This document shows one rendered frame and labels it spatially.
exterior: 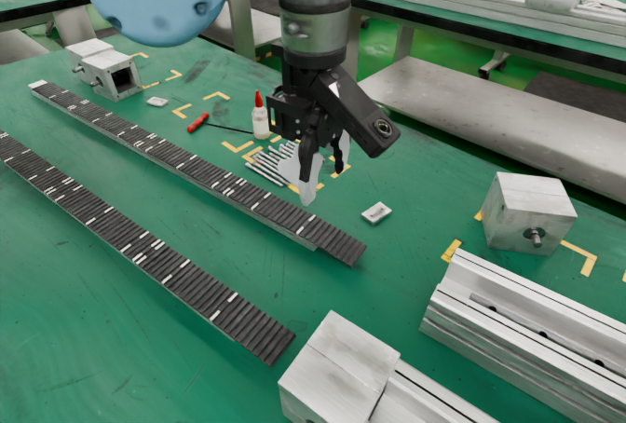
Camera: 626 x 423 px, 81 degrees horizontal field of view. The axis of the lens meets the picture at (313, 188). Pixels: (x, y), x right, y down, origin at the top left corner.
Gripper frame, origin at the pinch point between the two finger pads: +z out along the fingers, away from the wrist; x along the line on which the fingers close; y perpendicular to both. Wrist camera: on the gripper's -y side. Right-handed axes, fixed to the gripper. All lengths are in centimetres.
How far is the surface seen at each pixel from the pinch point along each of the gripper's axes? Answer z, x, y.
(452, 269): 7.1, -2.0, -19.7
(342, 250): 10.8, 1.2, -3.9
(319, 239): 10.4, 1.8, 0.1
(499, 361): 10.5, 5.1, -29.0
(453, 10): 14, -141, 27
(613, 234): 14, -31, -40
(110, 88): 9, -9, 74
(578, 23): 10, -136, -20
